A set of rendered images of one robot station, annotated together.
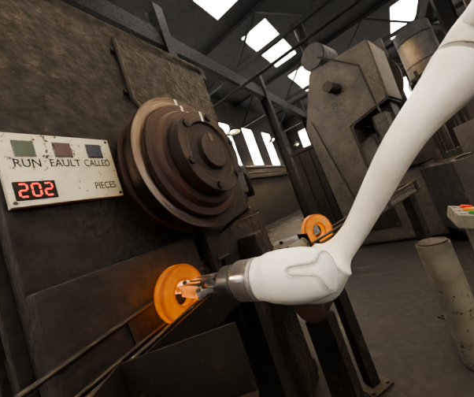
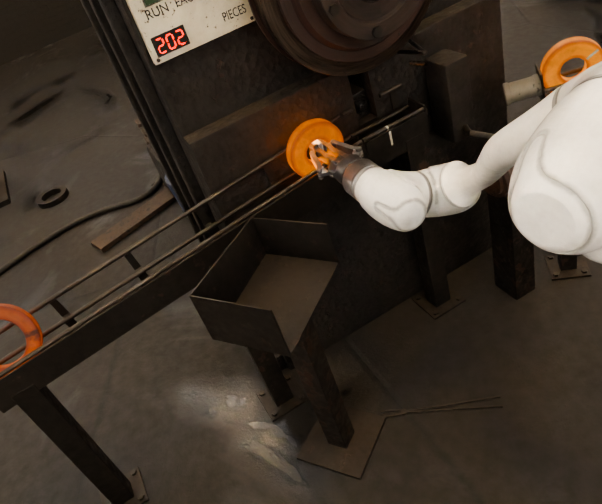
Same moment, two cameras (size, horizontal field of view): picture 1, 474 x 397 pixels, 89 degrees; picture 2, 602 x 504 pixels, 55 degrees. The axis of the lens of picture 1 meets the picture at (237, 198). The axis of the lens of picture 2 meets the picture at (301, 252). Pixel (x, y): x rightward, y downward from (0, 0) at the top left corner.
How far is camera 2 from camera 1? 89 cm
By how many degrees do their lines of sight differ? 56
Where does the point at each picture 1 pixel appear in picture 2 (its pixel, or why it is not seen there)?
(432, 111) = (515, 151)
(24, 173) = (157, 25)
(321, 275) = (396, 220)
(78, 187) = (206, 26)
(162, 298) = (292, 157)
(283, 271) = (373, 203)
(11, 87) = not seen: outside the picture
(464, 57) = not seen: hidden behind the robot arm
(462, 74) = not seen: hidden behind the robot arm
